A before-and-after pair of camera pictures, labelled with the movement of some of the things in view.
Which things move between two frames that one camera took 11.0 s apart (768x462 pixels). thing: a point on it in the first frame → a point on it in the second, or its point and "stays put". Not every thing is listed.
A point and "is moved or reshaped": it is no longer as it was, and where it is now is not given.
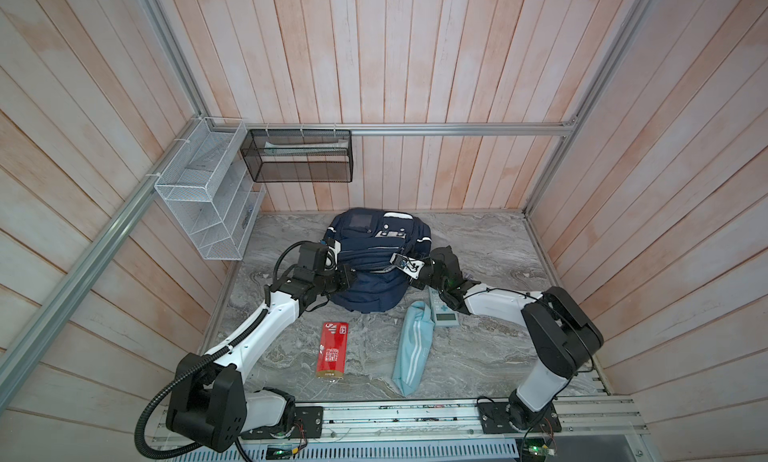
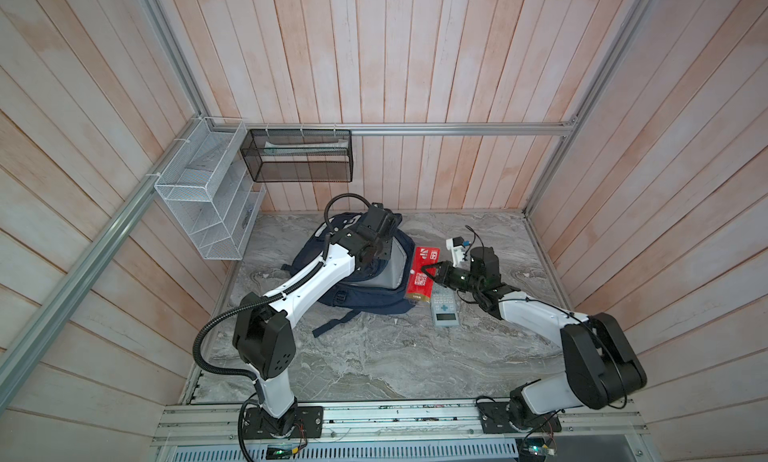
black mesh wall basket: (295, 155) stays put
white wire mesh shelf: (207, 184) stays put
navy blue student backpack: (366, 239) is moved or reshaped
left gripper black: (344, 272) → (384, 241)
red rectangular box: (332, 350) is moved or reshaped
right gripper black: (415, 283) → (442, 272)
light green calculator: (441, 313) stays put
